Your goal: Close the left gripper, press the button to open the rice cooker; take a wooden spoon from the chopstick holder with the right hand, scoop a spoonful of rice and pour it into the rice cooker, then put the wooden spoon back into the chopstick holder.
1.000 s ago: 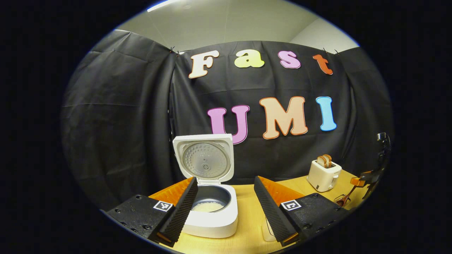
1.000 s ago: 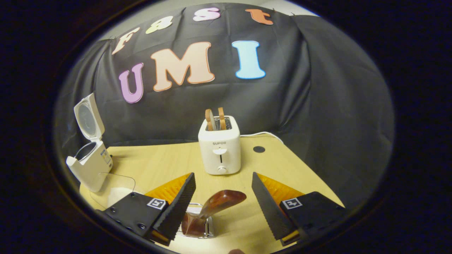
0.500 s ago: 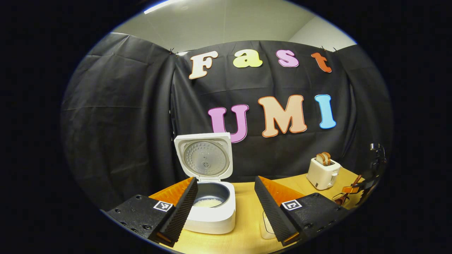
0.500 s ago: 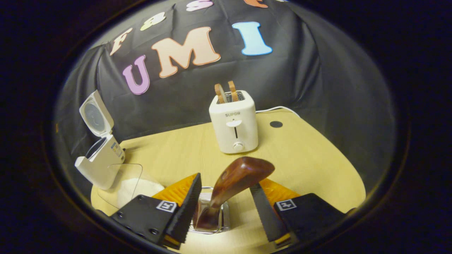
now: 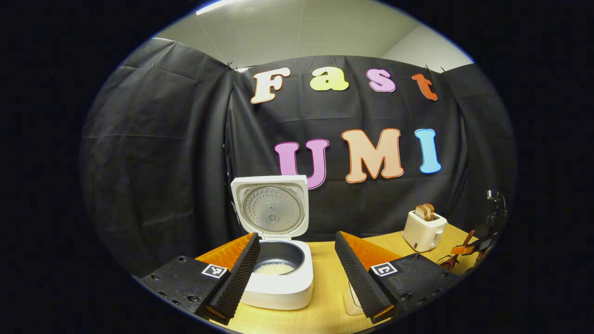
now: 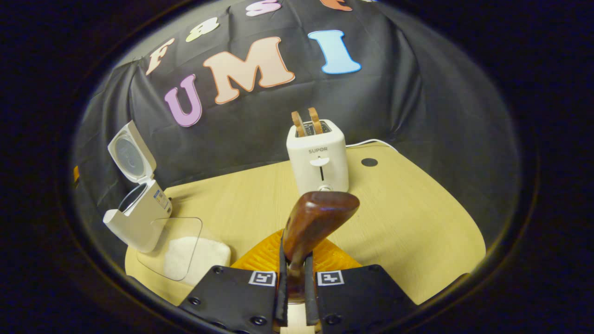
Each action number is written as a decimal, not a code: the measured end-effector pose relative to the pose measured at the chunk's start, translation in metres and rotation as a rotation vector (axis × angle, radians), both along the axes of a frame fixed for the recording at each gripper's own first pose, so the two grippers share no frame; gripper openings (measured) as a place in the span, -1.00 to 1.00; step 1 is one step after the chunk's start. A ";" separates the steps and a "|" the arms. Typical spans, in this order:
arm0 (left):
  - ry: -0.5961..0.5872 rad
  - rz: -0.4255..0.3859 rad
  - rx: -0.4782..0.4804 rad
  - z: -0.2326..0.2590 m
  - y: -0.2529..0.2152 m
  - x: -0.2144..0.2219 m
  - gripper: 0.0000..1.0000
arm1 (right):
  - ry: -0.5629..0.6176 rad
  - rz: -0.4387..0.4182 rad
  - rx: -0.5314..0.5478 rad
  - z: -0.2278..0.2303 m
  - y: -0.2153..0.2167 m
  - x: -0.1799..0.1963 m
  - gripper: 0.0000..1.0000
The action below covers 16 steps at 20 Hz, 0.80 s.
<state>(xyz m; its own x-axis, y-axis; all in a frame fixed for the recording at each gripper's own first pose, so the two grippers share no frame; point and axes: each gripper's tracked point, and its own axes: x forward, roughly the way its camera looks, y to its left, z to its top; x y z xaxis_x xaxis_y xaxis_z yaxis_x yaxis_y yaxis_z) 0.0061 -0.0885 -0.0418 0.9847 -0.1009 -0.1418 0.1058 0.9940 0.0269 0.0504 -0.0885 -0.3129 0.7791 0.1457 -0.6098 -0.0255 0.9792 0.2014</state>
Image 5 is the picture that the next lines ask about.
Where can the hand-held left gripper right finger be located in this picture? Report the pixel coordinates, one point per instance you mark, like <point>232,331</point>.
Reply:
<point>357,278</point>

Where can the clear plastic box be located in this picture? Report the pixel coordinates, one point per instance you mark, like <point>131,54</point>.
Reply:
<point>352,301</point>

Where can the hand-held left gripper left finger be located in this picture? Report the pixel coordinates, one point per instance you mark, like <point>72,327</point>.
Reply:
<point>239,278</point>

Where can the brown toast slice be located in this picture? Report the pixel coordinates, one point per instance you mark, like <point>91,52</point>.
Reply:
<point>429,211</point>
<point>420,212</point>

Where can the white toaster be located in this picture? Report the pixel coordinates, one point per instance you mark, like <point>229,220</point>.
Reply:
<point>422,234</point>

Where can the white rice cooker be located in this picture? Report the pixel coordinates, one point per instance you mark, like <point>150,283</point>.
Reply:
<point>278,297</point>

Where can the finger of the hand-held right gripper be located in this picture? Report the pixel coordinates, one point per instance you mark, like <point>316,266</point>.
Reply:
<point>461,250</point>

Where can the ceiling light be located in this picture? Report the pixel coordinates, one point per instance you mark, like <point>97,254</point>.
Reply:
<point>216,5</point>

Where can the white rice pile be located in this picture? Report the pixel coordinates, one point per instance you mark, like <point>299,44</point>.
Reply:
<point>276,268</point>

